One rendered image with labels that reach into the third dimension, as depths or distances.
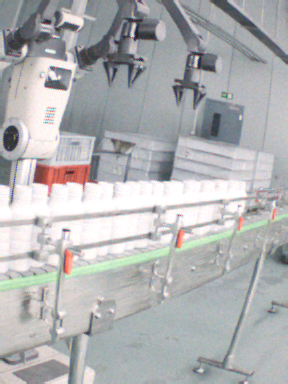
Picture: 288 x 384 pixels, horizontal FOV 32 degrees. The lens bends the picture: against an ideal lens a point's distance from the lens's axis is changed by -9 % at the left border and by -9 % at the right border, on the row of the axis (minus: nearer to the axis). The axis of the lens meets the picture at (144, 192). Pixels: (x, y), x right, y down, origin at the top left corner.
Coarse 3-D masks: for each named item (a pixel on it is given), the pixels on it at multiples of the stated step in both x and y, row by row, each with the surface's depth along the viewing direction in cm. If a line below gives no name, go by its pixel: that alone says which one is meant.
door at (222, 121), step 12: (216, 108) 1210; (228, 108) 1194; (240, 108) 1179; (204, 120) 1226; (216, 120) 1212; (228, 120) 1196; (240, 120) 1180; (204, 132) 1229; (216, 132) 1213; (228, 132) 1198; (240, 132) 1181
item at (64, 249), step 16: (160, 208) 135; (224, 208) 176; (240, 208) 172; (256, 208) 262; (272, 208) 211; (48, 224) 97; (160, 224) 136; (176, 224) 133; (240, 224) 172; (48, 240) 97; (64, 240) 95; (160, 240) 138; (176, 240) 134; (256, 240) 218; (64, 256) 95; (80, 256) 93; (224, 256) 175; (64, 272) 96; (224, 272) 175; (48, 288) 101; (48, 304) 100
